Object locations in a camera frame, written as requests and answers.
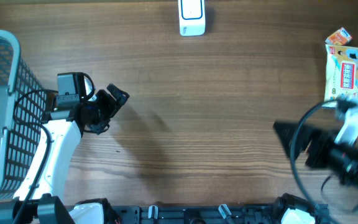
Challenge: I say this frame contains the white wet wipes pack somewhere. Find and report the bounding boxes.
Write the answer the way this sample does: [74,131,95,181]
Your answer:
[324,44,358,101]

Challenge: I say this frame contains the orange tissue pack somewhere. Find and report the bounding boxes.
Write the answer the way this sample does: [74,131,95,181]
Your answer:
[325,27,352,46]

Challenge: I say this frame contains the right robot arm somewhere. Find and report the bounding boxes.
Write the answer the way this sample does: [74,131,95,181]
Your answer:
[273,121,358,213]

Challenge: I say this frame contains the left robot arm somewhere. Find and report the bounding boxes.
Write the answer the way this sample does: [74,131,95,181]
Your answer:
[0,72,130,223]

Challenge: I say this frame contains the white barcode scanner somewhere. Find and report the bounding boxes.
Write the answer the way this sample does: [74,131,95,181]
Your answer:
[178,0,206,37]

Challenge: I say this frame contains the grey plastic shopping basket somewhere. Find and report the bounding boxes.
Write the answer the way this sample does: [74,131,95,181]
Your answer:
[0,30,47,199]

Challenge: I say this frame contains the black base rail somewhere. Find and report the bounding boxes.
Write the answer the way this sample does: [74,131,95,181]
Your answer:
[112,203,281,224]

